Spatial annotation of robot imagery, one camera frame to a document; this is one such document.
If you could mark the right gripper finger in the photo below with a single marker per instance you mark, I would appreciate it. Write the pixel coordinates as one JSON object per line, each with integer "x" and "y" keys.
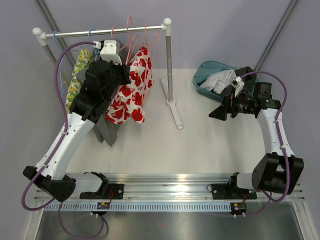
{"x": 219, "y": 113}
{"x": 227, "y": 101}

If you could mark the grey garment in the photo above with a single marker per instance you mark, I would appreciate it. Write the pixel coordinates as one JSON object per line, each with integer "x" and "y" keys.
{"x": 105, "y": 130}

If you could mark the white skirt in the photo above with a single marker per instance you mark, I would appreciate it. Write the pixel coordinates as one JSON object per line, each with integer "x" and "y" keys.
{"x": 219, "y": 81}

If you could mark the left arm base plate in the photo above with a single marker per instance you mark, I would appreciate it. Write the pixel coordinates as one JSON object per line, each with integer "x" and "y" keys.
{"x": 114, "y": 191}

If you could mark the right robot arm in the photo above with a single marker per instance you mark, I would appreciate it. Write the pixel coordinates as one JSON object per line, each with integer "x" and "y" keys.
{"x": 279, "y": 170}

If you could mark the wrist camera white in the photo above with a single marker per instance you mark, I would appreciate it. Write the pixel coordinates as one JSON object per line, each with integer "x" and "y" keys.
{"x": 109, "y": 51}
{"x": 238, "y": 84}

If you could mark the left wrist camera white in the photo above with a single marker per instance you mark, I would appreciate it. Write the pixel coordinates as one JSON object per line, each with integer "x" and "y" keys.
{"x": 109, "y": 51}

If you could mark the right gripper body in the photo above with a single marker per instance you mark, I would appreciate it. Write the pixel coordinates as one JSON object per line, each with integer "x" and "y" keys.
{"x": 242, "y": 106}

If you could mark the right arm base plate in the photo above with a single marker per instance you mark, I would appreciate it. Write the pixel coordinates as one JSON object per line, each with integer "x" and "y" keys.
{"x": 226, "y": 192}

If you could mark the slotted cable duct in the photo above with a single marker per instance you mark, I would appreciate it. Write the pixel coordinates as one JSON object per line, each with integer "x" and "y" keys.
{"x": 119, "y": 206}

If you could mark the dark dotted skirt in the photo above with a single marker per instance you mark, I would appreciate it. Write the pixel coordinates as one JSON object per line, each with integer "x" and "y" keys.
{"x": 249, "y": 80}

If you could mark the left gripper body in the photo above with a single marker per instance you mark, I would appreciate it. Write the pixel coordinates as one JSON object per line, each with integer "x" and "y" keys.
{"x": 119, "y": 76}

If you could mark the lemon print garment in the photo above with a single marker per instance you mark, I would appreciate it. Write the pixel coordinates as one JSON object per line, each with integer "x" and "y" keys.
{"x": 75, "y": 85}

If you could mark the metal clothes rack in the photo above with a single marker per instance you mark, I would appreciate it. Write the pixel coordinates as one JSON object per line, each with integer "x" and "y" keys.
{"x": 166, "y": 27}

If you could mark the red floral white garment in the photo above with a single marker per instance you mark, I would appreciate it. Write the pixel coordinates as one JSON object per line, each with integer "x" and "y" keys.
{"x": 128, "y": 101}

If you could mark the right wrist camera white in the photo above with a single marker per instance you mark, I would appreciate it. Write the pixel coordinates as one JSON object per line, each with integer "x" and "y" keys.
{"x": 238, "y": 84}

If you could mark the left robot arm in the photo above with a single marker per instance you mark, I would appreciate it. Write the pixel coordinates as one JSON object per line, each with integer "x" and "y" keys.
{"x": 102, "y": 81}

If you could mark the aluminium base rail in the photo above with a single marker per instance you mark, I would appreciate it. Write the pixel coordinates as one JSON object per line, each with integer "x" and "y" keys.
{"x": 162, "y": 187}

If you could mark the teal plastic bin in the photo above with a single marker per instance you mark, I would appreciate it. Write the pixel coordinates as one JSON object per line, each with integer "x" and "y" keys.
{"x": 204, "y": 71}

